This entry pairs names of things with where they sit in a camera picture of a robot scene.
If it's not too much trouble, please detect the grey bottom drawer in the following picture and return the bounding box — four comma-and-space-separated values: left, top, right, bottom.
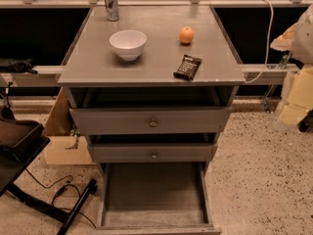
90, 163, 221, 235

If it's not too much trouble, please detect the grey drawer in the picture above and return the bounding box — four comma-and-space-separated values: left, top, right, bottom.
90, 163, 221, 235
88, 143, 217, 163
69, 107, 231, 135

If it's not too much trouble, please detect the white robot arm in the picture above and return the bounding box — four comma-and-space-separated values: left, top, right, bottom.
270, 5, 313, 125

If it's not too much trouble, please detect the grey drawer cabinet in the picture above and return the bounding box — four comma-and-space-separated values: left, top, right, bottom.
57, 5, 246, 178

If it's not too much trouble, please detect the grey top drawer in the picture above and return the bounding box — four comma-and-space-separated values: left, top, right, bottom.
69, 107, 231, 135

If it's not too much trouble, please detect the grey middle drawer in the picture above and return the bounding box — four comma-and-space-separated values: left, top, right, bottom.
88, 143, 217, 163

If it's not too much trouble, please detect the black snack bar packet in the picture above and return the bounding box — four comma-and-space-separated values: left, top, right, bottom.
173, 55, 202, 81

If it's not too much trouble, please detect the white bowl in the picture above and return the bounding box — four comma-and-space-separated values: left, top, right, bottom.
110, 30, 147, 61

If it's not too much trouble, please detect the orange fruit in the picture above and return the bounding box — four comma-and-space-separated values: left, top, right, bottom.
179, 26, 195, 44

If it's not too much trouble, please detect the cardboard box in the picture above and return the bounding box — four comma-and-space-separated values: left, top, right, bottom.
44, 88, 93, 165

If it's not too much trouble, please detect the silver drink can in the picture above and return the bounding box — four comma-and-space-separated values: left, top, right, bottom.
104, 0, 119, 22

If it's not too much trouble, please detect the brown chair seat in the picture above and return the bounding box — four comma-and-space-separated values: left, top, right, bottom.
0, 107, 44, 158

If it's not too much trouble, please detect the black chair base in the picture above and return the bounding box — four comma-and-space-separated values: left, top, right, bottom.
0, 137, 99, 235

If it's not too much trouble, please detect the black floor cable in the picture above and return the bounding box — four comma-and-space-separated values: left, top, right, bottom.
24, 168, 98, 229

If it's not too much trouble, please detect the black bag on rail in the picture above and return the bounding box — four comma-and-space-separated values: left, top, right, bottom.
0, 58, 36, 73

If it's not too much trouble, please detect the white cable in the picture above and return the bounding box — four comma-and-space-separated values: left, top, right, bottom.
244, 0, 275, 84

